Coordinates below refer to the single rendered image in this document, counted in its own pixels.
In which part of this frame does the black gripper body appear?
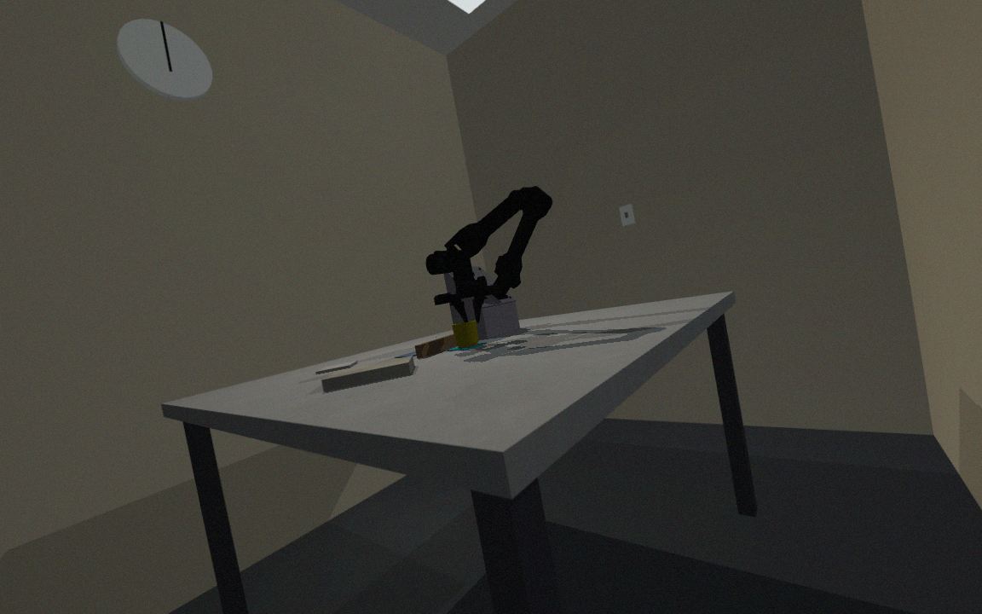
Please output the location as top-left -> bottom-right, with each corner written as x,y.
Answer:
434,269 -> 500,305

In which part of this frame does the beige flat rectangular block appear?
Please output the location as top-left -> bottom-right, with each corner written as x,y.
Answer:
321,356 -> 414,392

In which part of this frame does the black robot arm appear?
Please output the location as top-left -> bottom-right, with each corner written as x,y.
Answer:
426,186 -> 552,300

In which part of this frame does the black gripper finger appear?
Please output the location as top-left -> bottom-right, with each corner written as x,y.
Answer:
472,297 -> 487,323
450,301 -> 468,323

